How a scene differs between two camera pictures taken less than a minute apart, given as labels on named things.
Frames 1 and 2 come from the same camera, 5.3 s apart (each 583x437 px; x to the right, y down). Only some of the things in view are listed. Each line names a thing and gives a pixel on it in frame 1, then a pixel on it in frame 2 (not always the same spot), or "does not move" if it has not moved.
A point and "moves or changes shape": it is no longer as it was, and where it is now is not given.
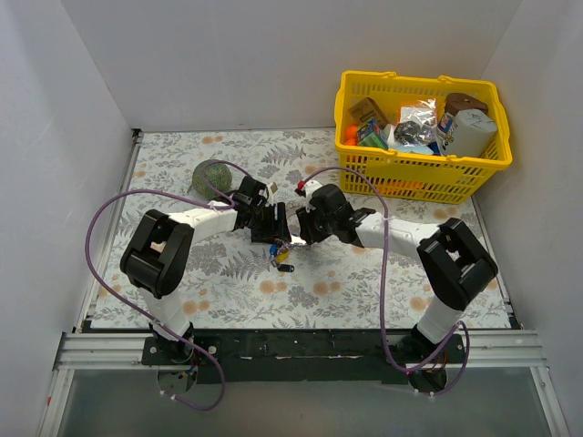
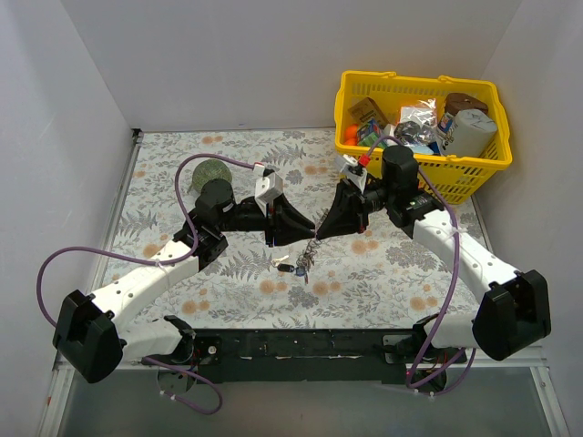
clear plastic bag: (417, 125) does not move
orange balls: (351, 135) does not move
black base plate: (324, 357) does not move
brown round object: (455, 102) does not move
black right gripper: (305, 226) -> (357, 208)
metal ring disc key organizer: (297, 240) moves or changes shape
